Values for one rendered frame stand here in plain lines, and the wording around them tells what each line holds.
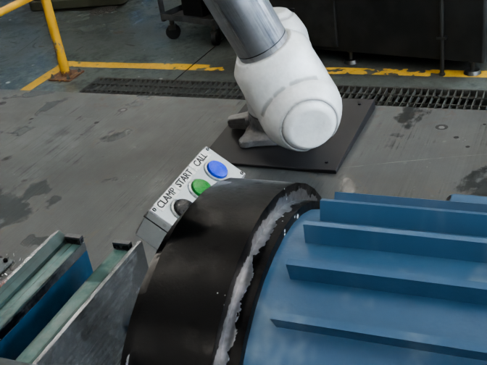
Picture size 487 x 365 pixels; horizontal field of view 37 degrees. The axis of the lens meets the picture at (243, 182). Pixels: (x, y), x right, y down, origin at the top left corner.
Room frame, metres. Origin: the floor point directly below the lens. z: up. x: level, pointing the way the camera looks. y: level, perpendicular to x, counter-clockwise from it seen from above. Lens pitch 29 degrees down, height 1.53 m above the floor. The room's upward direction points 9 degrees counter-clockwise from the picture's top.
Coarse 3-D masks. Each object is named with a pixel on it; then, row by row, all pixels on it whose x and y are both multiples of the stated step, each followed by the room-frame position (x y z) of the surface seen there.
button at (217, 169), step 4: (208, 164) 0.86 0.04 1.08; (212, 164) 0.86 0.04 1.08; (216, 164) 0.87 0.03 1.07; (220, 164) 0.87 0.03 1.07; (208, 168) 0.86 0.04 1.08; (212, 168) 0.86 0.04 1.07; (216, 168) 0.86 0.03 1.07; (220, 168) 0.86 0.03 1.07; (224, 168) 0.87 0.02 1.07; (212, 172) 0.85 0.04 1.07; (216, 172) 0.85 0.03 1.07; (220, 172) 0.85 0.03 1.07; (224, 172) 0.86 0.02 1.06; (216, 176) 0.85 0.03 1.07; (220, 176) 0.85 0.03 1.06; (224, 176) 0.85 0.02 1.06
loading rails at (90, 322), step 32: (32, 256) 0.93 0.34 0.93; (64, 256) 0.94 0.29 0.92; (128, 256) 0.89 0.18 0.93; (0, 288) 0.86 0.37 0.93; (32, 288) 0.87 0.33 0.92; (64, 288) 0.91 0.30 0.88; (96, 288) 0.82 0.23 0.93; (128, 288) 0.87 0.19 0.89; (0, 320) 0.81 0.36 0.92; (32, 320) 0.84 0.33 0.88; (64, 320) 0.78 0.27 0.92; (96, 320) 0.80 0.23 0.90; (128, 320) 0.86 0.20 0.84; (0, 352) 0.77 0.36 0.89; (32, 352) 0.73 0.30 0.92; (64, 352) 0.73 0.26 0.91; (96, 352) 0.78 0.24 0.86
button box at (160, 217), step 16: (192, 160) 0.87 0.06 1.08; (208, 160) 0.88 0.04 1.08; (224, 160) 0.89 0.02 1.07; (192, 176) 0.84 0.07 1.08; (208, 176) 0.85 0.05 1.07; (240, 176) 0.87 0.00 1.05; (176, 192) 0.80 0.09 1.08; (192, 192) 0.81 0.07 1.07; (160, 208) 0.76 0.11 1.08; (144, 224) 0.76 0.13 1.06; (160, 224) 0.75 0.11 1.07; (160, 240) 0.75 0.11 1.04
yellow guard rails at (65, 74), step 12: (24, 0) 4.27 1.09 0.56; (48, 0) 4.44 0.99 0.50; (0, 12) 4.07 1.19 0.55; (48, 12) 4.43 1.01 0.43; (48, 24) 4.44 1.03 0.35; (60, 36) 4.46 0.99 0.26; (60, 48) 4.43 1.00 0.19; (60, 60) 4.43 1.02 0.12; (60, 72) 4.51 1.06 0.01; (72, 72) 4.47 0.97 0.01
